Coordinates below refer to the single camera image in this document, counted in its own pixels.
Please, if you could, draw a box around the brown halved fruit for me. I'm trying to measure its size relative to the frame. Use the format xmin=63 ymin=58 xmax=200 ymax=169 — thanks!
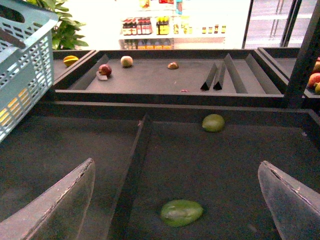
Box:
xmin=167 ymin=61 xmax=179 ymax=70

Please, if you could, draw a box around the green potted plant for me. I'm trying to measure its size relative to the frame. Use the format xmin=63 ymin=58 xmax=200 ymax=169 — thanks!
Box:
xmin=26 ymin=0 xmax=89 ymax=51

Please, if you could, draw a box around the pale peach fruit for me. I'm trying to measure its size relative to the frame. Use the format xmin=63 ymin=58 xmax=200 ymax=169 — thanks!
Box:
xmin=120 ymin=55 xmax=133 ymax=68

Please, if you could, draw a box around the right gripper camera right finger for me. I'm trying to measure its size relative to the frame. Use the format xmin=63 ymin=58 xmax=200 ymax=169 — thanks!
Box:
xmin=257 ymin=161 xmax=320 ymax=240

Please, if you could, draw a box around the black produce tray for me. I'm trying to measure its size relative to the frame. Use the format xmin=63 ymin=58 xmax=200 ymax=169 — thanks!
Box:
xmin=53 ymin=49 xmax=287 ymax=108
xmin=0 ymin=101 xmax=320 ymax=240

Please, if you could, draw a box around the light blue plastic basket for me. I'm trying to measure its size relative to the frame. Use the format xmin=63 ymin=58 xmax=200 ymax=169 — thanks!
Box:
xmin=0 ymin=0 xmax=58 ymax=140

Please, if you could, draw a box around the red apple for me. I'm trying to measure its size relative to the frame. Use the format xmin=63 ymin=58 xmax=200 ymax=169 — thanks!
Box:
xmin=98 ymin=64 xmax=112 ymax=77

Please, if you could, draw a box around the green mango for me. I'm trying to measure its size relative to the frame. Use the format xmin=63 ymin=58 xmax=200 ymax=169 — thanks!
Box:
xmin=202 ymin=114 xmax=225 ymax=133
xmin=160 ymin=199 xmax=204 ymax=228

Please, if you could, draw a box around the black shelf post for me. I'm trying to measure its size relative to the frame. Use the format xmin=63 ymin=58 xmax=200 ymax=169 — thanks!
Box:
xmin=281 ymin=1 xmax=320 ymax=109

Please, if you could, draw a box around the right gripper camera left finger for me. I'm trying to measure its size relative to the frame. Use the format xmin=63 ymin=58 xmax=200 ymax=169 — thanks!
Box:
xmin=0 ymin=158 xmax=96 ymax=240

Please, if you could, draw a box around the black upper produce tray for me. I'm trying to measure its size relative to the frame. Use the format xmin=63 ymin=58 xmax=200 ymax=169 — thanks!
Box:
xmin=53 ymin=49 xmax=287 ymax=108

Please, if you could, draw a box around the yellow mango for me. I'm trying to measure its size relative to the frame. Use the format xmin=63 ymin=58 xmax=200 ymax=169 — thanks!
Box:
xmin=0 ymin=88 xmax=31 ymax=127

